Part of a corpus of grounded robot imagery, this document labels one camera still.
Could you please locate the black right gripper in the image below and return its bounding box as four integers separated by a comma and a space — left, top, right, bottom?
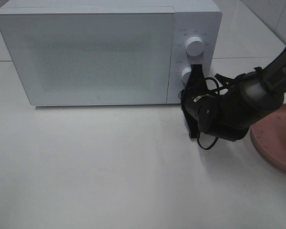
181, 64, 249, 142

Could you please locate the pink round plate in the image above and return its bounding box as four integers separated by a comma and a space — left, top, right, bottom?
250, 104, 286, 172

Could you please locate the white microwave door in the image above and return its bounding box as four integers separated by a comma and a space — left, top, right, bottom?
0, 13, 174, 106

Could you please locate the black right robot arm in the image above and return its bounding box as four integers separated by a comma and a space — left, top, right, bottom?
181, 47, 286, 142

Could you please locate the lower white microwave knob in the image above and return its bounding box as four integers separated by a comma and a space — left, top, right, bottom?
181, 67, 192, 84

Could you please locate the white microwave knob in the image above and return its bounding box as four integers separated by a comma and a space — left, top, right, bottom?
185, 35, 205, 57
181, 67, 192, 84

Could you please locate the upper white microwave knob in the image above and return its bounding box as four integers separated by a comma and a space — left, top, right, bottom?
185, 35, 205, 57

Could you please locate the white microwave oven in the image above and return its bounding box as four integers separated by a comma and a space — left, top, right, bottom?
0, 0, 222, 105

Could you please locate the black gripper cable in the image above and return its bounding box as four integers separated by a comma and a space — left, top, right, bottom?
195, 73, 241, 151

